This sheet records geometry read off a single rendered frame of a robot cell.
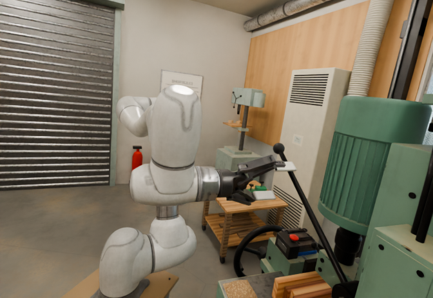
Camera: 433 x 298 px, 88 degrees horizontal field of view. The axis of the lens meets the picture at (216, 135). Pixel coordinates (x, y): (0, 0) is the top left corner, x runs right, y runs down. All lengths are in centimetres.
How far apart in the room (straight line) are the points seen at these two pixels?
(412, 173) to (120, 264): 91
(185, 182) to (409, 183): 44
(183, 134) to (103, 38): 296
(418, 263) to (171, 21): 341
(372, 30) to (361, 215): 179
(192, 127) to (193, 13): 322
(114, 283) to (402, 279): 89
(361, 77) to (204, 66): 218
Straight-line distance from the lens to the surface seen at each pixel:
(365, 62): 219
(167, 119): 45
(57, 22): 343
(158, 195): 53
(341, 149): 61
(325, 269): 78
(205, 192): 56
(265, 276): 89
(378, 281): 47
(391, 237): 44
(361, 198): 61
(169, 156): 48
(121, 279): 105
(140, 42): 339
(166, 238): 105
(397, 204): 56
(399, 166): 55
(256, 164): 59
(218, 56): 367
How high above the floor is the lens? 147
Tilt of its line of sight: 11 degrees down
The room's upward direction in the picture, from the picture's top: 7 degrees clockwise
